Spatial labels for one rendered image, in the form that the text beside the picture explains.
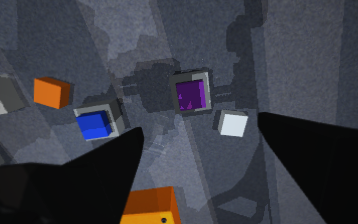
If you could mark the purple button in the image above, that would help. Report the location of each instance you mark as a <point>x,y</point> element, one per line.
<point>190,91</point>

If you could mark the blue button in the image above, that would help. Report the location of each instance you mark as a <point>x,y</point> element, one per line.
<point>98,120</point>

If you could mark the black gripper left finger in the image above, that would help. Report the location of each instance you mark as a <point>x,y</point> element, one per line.
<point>92,188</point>

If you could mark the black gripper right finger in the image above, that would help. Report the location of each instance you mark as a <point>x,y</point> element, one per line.
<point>321,158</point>

